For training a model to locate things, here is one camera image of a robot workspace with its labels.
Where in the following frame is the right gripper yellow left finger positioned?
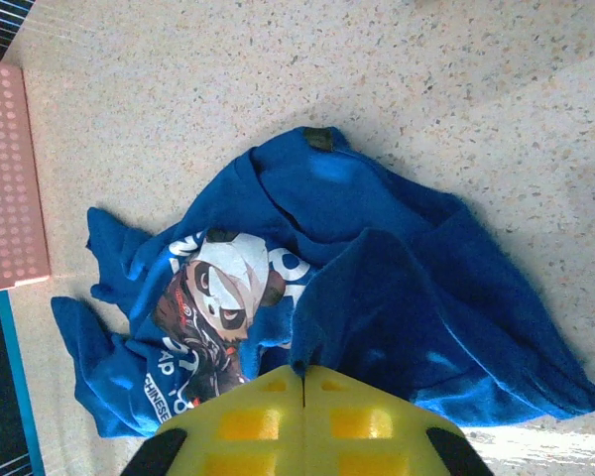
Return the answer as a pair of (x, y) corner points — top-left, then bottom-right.
(121, 365), (304, 476)

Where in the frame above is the blue table border strip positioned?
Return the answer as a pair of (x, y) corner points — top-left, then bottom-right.
(0, 291), (47, 476)

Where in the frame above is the blue panda print t-shirt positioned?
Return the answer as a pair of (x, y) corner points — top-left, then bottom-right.
(51, 126), (595, 440)

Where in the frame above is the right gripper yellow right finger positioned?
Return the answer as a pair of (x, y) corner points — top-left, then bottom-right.
(302, 365), (495, 476)

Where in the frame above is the pink perforated plastic basket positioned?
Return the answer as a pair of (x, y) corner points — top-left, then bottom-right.
(0, 57), (52, 303)

